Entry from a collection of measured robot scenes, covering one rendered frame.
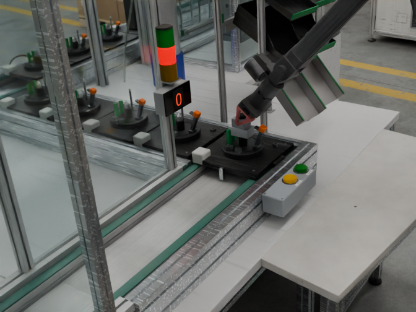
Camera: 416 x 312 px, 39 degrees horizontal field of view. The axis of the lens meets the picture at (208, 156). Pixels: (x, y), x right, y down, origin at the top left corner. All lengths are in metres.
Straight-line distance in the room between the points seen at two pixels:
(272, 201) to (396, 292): 1.30
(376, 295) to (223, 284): 1.40
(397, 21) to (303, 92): 4.04
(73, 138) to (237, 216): 0.70
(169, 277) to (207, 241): 0.16
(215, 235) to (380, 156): 0.80
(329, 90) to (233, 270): 0.91
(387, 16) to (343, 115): 3.77
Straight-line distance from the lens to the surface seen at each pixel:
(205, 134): 2.01
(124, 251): 1.58
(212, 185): 1.81
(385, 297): 2.82
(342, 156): 2.08
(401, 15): 6.05
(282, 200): 1.65
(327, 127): 2.29
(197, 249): 1.47
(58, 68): 0.95
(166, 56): 1.65
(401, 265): 3.01
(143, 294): 1.36
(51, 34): 0.93
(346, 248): 1.64
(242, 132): 1.83
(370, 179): 1.96
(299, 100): 2.07
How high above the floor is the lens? 1.84
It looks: 28 degrees down
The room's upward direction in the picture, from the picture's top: 4 degrees counter-clockwise
